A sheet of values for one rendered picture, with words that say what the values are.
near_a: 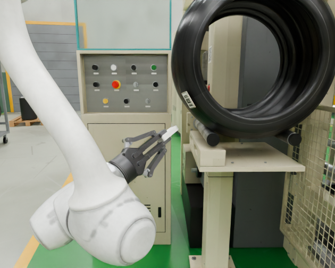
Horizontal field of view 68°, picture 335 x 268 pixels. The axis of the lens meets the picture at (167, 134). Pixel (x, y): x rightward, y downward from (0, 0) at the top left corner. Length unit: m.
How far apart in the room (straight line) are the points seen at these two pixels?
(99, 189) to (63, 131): 0.11
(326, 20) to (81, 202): 0.86
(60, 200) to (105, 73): 1.14
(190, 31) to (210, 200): 0.86
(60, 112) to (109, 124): 1.13
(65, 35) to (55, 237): 9.64
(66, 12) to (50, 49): 1.39
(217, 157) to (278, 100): 0.43
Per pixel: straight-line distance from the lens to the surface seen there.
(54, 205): 0.56
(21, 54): 0.52
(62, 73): 9.98
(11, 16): 0.55
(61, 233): 0.56
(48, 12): 10.35
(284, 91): 1.19
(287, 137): 0.95
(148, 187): 1.65
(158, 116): 1.52
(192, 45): 0.83
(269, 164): 0.97
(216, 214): 1.40
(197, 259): 1.74
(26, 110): 7.08
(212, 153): 0.87
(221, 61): 1.22
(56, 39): 10.10
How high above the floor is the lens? 1.10
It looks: 12 degrees down
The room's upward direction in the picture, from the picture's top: straight up
